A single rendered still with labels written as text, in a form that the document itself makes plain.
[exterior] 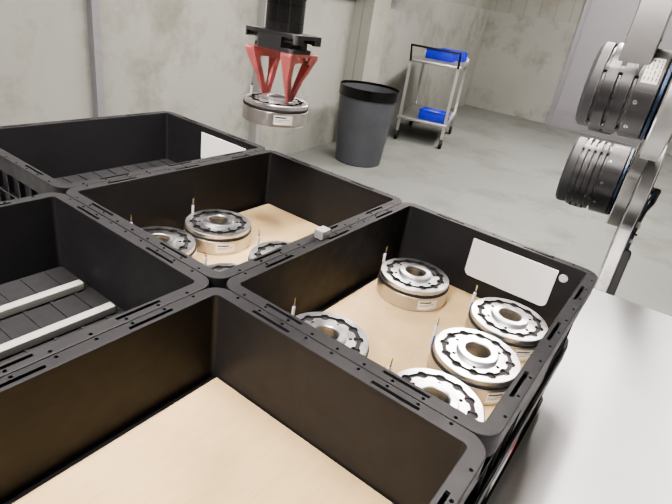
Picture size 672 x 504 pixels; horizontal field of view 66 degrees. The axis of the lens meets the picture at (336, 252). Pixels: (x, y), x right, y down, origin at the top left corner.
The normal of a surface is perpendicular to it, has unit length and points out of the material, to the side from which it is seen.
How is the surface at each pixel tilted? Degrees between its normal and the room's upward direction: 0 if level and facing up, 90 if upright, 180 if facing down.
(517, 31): 90
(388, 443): 90
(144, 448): 0
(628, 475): 0
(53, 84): 90
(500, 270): 90
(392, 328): 0
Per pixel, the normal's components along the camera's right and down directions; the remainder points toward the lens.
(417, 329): 0.14, -0.88
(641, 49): -0.51, 0.32
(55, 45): 0.84, 0.35
